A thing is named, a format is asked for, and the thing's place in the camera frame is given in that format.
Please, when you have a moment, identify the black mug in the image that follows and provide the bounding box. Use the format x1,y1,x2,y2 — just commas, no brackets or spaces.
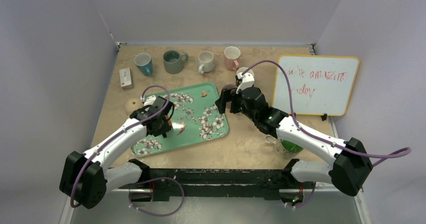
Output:
235,67,254,86

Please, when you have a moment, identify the white speckled round mug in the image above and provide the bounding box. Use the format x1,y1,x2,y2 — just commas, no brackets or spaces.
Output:
197,51,215,74

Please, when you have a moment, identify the pink faceted mug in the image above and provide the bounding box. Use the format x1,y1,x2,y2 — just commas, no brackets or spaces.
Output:
224,46,241,71

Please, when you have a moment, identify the grey flat-bottom mug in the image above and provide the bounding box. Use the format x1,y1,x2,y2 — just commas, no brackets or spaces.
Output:
163,50,189,74

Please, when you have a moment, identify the cream mug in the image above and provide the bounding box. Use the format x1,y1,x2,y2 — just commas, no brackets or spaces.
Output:
265,136,303,159

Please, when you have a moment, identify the blue textured mug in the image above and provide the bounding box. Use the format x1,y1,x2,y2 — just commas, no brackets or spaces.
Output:
134,53,153,76

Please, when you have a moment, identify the orange mug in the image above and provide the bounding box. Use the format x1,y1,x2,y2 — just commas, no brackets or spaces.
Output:
166,115,173,129

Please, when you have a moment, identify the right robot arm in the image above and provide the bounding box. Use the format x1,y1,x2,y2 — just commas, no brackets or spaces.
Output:
215,87,373,196

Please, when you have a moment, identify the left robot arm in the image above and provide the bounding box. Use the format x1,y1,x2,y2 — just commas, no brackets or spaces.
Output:
59,96,174,209

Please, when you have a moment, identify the beige round mug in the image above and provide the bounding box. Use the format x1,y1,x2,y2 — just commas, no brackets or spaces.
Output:
125,98,143,116

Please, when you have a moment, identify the green floral tray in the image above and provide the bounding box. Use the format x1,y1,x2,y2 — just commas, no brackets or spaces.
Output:
131,82,229,157

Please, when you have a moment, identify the small white red box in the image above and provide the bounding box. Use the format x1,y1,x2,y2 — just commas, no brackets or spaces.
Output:
119,68,134,90

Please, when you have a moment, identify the yellow framed whiteboard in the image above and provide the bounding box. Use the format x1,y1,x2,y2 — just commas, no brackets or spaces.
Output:
272,55,360,116

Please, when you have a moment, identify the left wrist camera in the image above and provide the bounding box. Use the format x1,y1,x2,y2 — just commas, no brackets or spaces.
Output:
141,95,156,106

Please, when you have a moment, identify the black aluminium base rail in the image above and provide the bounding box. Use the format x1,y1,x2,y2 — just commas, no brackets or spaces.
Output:
68,167,334,203

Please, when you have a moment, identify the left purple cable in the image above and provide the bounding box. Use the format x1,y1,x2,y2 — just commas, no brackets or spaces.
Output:
70,85,186,217

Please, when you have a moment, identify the purple cable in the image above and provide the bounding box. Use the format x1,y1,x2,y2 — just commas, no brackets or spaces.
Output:
70,85,186,217
241,60,412,210

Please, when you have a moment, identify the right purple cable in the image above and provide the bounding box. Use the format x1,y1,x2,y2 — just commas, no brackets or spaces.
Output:
241,60,412,210

